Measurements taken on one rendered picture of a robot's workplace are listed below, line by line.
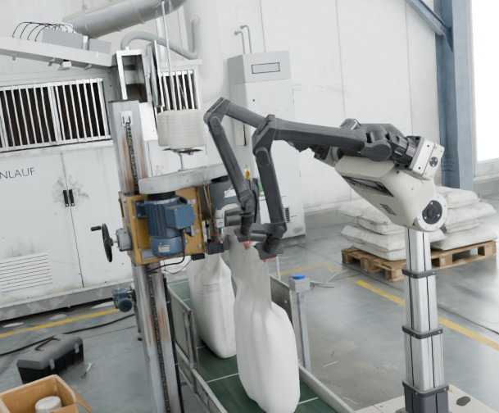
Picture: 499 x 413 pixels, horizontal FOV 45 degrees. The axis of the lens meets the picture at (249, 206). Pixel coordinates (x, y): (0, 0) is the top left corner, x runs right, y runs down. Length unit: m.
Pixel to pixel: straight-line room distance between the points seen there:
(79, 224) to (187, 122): 3.05
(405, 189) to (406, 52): 6.06
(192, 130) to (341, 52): 5.32
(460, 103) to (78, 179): 5.00
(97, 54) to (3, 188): 1.37
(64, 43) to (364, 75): 4.06
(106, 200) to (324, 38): 3.55
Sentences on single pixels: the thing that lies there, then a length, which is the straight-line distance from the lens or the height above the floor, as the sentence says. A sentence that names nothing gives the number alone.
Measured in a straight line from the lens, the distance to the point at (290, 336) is 2.51.
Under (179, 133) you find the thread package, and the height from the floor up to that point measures 1.59.
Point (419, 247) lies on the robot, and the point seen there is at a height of 1.05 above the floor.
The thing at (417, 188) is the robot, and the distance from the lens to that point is 2.26.
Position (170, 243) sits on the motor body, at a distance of 2.52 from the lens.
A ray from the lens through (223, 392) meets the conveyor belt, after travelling 2.90.
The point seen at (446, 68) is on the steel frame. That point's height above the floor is 1.80.
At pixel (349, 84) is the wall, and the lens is 7.72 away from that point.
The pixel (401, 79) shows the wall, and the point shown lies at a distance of 8.14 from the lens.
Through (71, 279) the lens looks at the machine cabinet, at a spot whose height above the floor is 0.30.
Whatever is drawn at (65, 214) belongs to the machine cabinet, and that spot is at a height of 0.88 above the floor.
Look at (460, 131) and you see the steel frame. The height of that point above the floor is 0.98.
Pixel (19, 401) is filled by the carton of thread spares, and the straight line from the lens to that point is 3.78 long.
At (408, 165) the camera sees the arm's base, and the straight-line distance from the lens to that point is 2.05.
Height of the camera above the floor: 1.71
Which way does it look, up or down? 10 degrees down
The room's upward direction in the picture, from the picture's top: 6 degrees counter-clockwise
